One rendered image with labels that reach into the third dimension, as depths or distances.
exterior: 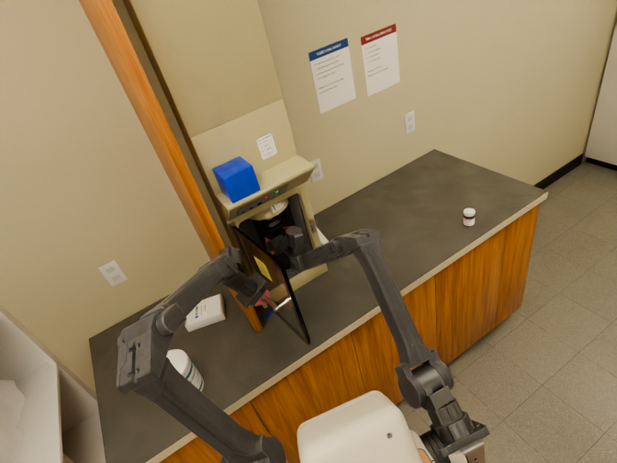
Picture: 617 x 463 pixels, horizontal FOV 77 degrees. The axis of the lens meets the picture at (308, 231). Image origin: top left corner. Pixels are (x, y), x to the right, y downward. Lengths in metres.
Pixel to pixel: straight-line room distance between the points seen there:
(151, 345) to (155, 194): 1.05
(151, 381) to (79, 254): 1.11
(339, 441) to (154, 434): 0.85
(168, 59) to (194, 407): 0.85
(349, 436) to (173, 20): 1.04
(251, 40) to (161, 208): 0.83
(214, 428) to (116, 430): 0.81
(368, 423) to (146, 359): 0.41
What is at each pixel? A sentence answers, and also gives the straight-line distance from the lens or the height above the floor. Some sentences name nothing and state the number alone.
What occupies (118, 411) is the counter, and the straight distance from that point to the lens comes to 1.65.
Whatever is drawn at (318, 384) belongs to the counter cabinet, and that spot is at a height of 0.69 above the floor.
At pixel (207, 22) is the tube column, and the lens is 1.19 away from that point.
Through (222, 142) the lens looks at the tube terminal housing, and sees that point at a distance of 1.25.
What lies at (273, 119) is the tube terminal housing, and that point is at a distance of 1.30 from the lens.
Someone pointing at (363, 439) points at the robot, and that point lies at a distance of 0.80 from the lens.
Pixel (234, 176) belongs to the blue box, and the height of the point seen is 1.59.
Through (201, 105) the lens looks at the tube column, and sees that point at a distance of 1.21.
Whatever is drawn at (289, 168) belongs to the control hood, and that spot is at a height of 1.51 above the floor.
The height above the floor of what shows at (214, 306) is 0.98.
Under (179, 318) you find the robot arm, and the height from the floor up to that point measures 1.59.
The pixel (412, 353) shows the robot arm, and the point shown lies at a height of 1.31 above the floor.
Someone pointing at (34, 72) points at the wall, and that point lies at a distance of 1.58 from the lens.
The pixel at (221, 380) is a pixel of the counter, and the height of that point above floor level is 0.94.
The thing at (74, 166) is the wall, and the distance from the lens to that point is 1.65.
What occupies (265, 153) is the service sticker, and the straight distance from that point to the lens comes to 1.32.
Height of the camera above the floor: 2.11
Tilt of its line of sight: 37 degrees down
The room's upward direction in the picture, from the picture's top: 16 degrees counter-clockwise
